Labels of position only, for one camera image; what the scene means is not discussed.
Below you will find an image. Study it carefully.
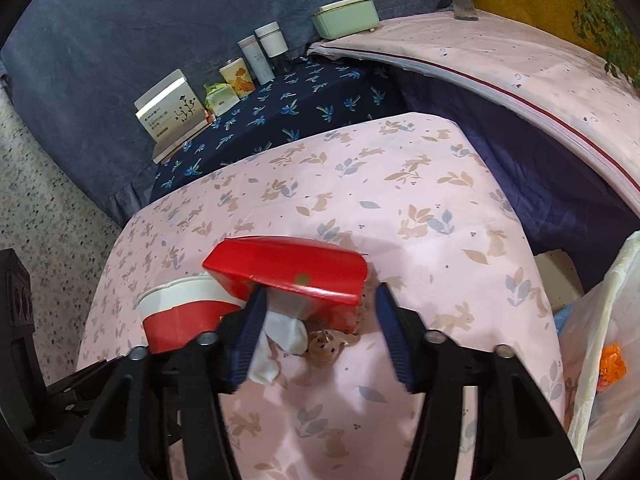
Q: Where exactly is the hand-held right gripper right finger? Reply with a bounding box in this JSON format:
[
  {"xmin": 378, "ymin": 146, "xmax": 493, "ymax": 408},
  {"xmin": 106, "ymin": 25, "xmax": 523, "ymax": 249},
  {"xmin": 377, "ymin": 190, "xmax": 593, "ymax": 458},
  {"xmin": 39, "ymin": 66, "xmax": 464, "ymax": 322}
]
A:
[{"xmin": 375, "ymin": 282, "xmax": 586, "ymax": 480}]

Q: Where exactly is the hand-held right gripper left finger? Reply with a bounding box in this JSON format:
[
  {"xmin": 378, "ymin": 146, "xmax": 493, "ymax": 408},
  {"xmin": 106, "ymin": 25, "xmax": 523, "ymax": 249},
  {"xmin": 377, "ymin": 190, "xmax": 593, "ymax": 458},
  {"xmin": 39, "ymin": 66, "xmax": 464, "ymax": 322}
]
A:
[{"xmin": 72, "ymin": 285, "xmax": 268, "ymax": 480}]

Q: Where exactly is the white tissue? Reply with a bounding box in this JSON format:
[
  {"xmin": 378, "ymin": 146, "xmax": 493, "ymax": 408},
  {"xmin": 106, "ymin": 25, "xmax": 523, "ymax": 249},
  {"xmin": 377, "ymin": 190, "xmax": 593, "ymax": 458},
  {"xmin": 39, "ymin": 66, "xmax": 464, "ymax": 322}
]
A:
[{"xmin": 249, "ymin": 292, "xmax": 308, "ymax": 386}]

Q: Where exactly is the bin with white liner bag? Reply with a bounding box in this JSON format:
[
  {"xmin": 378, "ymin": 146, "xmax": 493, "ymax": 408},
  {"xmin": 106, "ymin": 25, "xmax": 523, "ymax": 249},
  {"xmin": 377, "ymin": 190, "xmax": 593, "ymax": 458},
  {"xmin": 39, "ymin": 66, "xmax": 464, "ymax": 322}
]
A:
[{"xmin": 557, "ymin": 232, "xmax": 640, "ymax": 480}]

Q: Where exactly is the orange snack wrapper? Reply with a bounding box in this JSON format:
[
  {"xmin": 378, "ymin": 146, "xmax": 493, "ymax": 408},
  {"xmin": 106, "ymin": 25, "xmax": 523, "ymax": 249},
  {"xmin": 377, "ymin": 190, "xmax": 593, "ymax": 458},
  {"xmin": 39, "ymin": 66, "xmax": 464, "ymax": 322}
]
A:
[{"xmin": 597, "ymin": 342, "xmax": 628, "ymax": 391}]

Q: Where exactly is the pink rabbit-print tablecloth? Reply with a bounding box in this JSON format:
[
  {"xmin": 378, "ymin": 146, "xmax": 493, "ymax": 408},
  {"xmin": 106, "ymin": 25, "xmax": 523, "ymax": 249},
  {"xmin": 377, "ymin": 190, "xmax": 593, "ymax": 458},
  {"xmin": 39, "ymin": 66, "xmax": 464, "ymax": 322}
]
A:
[{"xmin": 77, "ymin": 112, "xmax": 566, "ymax": 480}]

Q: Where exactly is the cream box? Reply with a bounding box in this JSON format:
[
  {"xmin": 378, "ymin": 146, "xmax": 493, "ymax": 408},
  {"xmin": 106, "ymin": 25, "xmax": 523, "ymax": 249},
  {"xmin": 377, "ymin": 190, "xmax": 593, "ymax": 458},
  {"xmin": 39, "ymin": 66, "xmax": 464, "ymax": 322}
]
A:
[{"xmin": 534, "ymin": 249, "xmax": 586, "ymax": 306}]

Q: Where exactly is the navy floral cloth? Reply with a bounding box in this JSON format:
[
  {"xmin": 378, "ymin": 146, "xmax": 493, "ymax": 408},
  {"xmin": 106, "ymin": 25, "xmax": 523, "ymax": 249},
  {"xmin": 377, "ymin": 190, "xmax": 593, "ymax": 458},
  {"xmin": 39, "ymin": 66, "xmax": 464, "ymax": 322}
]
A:
[{"xmin": 150, "ymin": 57, "xmax": 406, "ymax": 203}]

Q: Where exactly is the white flower-print box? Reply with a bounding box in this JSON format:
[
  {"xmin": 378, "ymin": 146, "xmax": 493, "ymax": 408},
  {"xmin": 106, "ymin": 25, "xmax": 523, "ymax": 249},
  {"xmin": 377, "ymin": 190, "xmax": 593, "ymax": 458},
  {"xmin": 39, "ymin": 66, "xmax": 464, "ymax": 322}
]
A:
[{"xmin": 134, "ymin": 69, "xmax": 213, "ymax": 163}]

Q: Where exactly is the small green packet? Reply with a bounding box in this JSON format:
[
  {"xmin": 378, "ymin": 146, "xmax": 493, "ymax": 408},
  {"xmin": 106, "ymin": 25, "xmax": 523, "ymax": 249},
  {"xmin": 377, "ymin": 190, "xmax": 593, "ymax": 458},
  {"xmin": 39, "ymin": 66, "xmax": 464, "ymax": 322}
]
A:
[{"xmin": 204, "ymin": 82, "xmax": 241, "ymax": 117}]

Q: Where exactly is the yellow floral tin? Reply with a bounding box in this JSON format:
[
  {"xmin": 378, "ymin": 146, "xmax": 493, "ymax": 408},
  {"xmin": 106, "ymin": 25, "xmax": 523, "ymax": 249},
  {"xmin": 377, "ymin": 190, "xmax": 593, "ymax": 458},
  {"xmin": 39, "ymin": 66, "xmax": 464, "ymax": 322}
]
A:
[{"xmin": 219, "ymin": 59, "xmax": 257, "ymax": 99}]

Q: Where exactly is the slim white bottle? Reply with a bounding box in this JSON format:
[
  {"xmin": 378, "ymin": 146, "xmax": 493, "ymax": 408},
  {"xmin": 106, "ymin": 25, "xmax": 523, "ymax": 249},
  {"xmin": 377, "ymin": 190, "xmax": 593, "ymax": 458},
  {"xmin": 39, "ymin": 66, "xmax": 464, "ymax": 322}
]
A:
[{"xmin": 237, "ymin": 35, "xmax": 275, "ymax": 86}]

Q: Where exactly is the pale pink dotted cloth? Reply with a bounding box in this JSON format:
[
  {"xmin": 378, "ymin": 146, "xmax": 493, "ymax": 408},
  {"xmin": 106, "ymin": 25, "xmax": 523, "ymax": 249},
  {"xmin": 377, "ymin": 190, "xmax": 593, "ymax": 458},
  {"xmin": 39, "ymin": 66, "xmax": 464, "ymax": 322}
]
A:
[{"xmin": 306, "ymin": 15, "xmax": 640, "ymax": 201}]

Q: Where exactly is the wide white canister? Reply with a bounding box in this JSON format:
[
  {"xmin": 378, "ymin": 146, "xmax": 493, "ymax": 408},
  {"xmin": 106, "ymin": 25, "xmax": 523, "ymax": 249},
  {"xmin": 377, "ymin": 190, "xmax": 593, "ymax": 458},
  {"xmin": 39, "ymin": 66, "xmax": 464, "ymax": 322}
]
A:
[{"xmin": 255, "ymin": 21, "xmax": 291, "ymax": 73}]

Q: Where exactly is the pale green tissue box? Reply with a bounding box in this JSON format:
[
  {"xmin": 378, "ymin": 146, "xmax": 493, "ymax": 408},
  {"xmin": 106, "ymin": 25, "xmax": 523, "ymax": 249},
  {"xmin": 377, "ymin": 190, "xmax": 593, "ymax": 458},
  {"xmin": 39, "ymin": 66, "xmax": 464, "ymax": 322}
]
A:
[{"xmin": 312, "ymin": 0, "xmax": 383, "ymax": 40}]

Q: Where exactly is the blue-grey cloth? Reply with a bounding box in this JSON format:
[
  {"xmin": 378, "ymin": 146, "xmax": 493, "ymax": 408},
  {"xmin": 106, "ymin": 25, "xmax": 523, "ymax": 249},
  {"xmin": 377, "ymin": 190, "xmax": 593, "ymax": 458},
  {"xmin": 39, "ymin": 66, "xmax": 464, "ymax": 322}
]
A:
[{"xmin": 0, "ymin": 0, "xmax": 451, "ymax": 226}]

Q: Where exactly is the green plant in white pot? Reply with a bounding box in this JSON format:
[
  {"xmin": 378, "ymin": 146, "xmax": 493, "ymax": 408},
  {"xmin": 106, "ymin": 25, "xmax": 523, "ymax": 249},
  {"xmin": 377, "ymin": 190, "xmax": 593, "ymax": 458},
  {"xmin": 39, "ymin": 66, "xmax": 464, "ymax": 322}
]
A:
[{"xmin": 575, "ymin": 0, "xmax": 636, "ymax": 81}]

